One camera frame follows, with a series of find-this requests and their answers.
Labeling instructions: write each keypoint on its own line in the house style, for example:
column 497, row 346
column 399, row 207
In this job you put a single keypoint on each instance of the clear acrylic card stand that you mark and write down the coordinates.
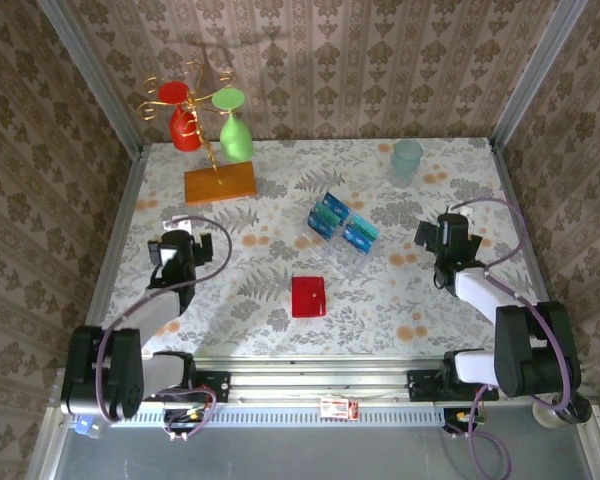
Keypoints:
column 347, row 260

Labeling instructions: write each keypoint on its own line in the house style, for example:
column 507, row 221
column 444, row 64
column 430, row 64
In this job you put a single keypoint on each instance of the red card holder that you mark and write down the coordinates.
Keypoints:
column 307, row 295

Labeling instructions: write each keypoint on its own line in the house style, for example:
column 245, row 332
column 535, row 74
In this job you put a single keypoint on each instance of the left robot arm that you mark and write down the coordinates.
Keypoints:
column 150, row 312

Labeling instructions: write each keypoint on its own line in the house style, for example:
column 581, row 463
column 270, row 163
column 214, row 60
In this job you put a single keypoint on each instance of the teal VIP card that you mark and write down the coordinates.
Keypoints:
column 327, row 214
column 366, row 226

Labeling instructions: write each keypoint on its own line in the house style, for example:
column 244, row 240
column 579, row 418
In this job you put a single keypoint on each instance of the blue VIP card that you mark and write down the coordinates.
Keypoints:
column 322, row 226
column 359, row 237
column 337, row 205

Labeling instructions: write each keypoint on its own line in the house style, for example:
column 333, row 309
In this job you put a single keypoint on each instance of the gold glass rack wooden base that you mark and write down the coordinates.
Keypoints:
column 220, row 182

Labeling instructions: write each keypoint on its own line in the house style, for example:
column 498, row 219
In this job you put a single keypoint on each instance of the translucent teal plastic cup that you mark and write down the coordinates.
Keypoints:
column 406, row 160

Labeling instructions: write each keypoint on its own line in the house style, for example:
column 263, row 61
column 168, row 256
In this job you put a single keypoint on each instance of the green plastic wine glass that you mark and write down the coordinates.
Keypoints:
column 236, row 142

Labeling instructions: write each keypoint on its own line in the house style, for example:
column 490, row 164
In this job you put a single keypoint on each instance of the red plastic wine glass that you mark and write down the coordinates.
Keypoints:
column 185, row 135

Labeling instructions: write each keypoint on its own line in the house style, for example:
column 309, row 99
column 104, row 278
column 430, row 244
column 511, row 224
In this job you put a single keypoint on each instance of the clear jar black lid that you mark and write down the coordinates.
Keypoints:
column 542, row 415

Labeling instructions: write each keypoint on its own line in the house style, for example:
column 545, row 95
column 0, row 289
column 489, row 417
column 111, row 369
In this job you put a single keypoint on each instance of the small red white box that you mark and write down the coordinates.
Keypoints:
column 337, row 408

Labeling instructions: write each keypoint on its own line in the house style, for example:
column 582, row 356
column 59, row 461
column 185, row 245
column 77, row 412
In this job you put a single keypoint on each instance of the grey metal sheet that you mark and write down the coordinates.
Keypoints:
column 305, row 455

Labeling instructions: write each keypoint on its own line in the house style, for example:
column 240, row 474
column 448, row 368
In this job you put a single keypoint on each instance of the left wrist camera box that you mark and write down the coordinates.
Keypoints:
column 175, row 247

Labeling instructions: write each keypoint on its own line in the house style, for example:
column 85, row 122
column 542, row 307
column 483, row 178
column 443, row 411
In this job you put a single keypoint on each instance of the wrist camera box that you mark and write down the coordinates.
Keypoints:
column 175, row 247
column 452, row 230

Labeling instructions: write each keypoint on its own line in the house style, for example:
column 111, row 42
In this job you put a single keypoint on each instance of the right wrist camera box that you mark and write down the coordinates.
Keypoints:
column 452, row 230

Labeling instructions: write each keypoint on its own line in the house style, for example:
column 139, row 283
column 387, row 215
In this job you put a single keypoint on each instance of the aluminium table edge rail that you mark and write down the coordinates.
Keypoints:
column 528, row 250
column 114, row 250

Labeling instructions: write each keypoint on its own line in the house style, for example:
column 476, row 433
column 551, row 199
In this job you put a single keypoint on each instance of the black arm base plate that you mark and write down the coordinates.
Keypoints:
column 422, row 387
column 215, row 386

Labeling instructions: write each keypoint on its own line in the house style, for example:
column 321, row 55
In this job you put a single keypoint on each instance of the aluminium frame post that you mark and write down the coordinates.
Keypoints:
column 94, row 75
column 535, row 75

